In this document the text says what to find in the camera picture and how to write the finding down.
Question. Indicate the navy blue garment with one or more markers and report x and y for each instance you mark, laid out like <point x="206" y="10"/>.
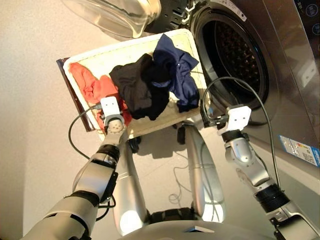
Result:
<point x="185" y="85"/>

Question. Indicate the black garment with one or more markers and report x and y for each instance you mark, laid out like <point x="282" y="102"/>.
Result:
<point x="135" y="92"/>

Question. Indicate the orange red garment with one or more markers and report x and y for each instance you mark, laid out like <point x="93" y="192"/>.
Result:
<point x="87" y="85"/>

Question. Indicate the pale woven laundry basket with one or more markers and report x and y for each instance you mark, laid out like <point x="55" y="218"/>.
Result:
<point x="155" y="126"/>

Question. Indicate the grey washing machine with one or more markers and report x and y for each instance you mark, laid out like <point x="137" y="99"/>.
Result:
<point x="287" y="75"/>

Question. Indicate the round glass washing machine door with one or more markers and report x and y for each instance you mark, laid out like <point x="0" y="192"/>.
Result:
<point x="112" y="15"/>

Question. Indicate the black caster wheel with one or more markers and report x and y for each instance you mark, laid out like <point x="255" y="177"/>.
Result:
<point x="135" y="145"/>
<point x="180" y="135"/>

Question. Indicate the silver robot leg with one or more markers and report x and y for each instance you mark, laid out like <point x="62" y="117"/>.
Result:
<point x="130" y="195"/>
<point x="202" y="180"/>

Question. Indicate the blue white energy label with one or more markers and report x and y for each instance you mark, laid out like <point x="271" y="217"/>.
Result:
<point x="300" y="150"/>

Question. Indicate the grey robot torso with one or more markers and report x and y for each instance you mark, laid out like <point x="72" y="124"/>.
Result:
<point x="175" y="232"/>

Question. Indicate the dark brown cart panel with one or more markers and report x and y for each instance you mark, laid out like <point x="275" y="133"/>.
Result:
<point x="77" y="100"/>

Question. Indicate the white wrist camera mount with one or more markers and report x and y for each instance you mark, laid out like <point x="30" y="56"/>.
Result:
<point x="238" y="117"/>
<point x="110" y="107"/>

